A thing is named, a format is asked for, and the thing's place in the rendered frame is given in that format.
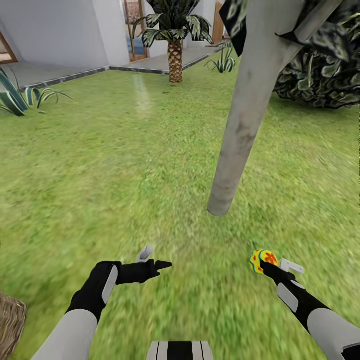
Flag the easter egg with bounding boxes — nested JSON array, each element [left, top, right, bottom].
[[249, 249, 280, 276]]

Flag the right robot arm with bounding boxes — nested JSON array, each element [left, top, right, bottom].
[[260, 258, 360, 360]]

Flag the robot trunk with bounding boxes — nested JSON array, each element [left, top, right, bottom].
[[146, 341, 214, 360]]

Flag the wicker basket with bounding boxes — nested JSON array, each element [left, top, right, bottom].
[[0, 291, 28, 360]]

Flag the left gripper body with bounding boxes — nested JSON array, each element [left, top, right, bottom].
[[130, 259, 156, 284]]

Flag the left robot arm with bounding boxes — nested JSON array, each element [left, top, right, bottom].
[[31, 245, 173, 360]]

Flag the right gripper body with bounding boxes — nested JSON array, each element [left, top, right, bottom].
[[263, 262, 296, 282]]

